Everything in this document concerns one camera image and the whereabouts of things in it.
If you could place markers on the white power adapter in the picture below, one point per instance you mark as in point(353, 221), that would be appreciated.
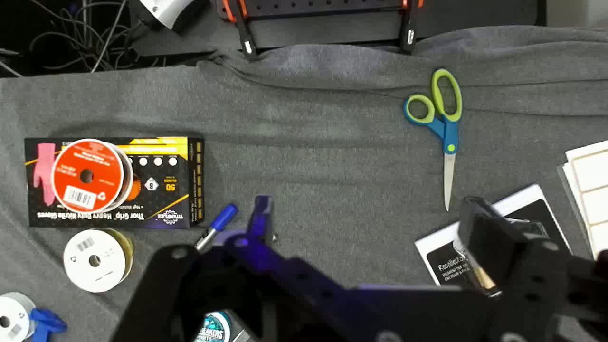
point(165, 10)

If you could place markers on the white label sheets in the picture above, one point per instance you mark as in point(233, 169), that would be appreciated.
point(594, 190)

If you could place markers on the orange black clamp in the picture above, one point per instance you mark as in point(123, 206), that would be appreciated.
point(243, 35)
point(408, 31)

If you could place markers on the white spool gold ribbon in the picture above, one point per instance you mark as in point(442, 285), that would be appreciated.
point(95, 261)

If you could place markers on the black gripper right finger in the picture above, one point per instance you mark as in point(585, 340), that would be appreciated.
point(532, 278)

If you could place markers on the grey table cloth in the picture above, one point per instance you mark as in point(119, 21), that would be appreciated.
point(315, 145)

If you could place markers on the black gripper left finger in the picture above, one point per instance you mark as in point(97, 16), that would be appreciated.
point(209, 285)

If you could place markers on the teal ribbon spool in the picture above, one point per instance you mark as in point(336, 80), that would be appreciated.
point(218, 327)

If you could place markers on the blue marker pen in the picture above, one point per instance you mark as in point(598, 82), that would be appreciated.
point(220, 221)

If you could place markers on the orange ribbon spool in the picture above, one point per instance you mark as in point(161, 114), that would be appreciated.
point(87, 175)

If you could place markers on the large green blue scissors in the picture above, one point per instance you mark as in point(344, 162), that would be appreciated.
point(448, 135)

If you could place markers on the black glove box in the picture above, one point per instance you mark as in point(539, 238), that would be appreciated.
point(171, 190)

